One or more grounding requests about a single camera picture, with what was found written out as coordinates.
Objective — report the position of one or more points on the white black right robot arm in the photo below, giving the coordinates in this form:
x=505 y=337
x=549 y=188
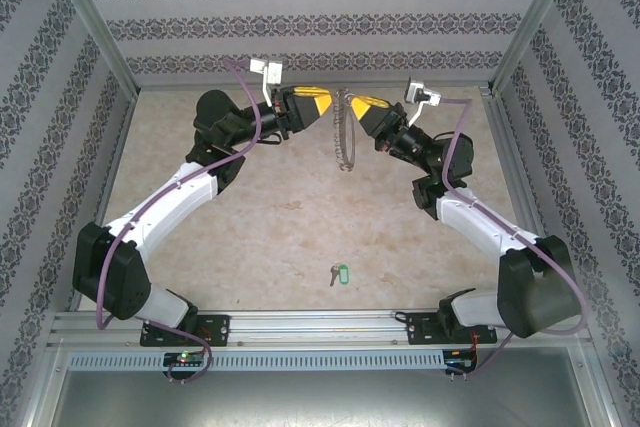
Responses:
x=480 y=227

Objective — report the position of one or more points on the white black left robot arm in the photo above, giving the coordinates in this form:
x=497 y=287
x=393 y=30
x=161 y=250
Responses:
x=165 y=202

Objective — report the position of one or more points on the aluminium frame post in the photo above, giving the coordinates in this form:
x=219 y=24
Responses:
x=534 y=22
x=95 y=22

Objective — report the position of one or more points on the silver key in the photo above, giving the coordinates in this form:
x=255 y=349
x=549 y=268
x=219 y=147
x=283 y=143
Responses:
x=333 y=277

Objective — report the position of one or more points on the grey metal sheet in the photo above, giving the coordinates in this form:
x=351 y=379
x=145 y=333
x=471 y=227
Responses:
x=320 y=402

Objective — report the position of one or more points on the aluminium back rail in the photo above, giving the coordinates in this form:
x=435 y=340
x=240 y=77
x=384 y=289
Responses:
x=165 y=85

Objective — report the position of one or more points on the aluminium side rail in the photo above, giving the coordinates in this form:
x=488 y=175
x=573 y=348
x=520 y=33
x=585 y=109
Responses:
x=512 y=147
x=113 y=167

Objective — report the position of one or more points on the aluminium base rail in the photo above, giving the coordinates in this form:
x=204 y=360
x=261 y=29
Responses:
x=320 y=329

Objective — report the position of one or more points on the green key tag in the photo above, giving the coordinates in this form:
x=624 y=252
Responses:
x=344 y=274

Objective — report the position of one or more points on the small circuit board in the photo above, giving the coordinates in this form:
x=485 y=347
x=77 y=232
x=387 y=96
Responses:
x=185 y=359
x=462 y=361

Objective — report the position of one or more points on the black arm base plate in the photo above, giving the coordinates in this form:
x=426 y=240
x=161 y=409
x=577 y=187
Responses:
x=220 y=329
x=417 y=332

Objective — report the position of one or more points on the aluminium front frame beam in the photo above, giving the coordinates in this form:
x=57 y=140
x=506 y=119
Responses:
x=42 y=392
x=600 y=392

